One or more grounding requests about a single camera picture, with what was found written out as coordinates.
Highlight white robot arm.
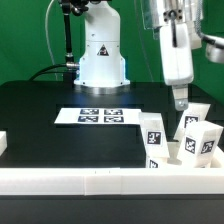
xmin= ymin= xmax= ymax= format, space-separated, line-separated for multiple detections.
xmin=74 ymin=0 xmax=224 ymax=111

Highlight black cable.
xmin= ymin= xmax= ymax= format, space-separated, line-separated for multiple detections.
xmin=28 ymin=63 xmax=80 ymax=82

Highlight white marker tag sheet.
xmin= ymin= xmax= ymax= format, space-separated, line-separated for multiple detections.
xmin=54 ymin=108 xmax=141 ymax=125

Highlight white cable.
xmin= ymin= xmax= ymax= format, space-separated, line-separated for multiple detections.
xmin=44 ymin=0 xmax=59 ymax=81

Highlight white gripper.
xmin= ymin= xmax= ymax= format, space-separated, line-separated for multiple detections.
xmin=160 ymin=23 xmax=194 ymax=111

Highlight white round stool seat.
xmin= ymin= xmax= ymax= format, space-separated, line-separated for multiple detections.
xmin=146 ymin=142 xmax=221 ymax=168

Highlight white U-shaped obstacle fence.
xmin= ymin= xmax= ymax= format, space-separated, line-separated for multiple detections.
xmin=0 ymin=130 xmax=224 ymax=196

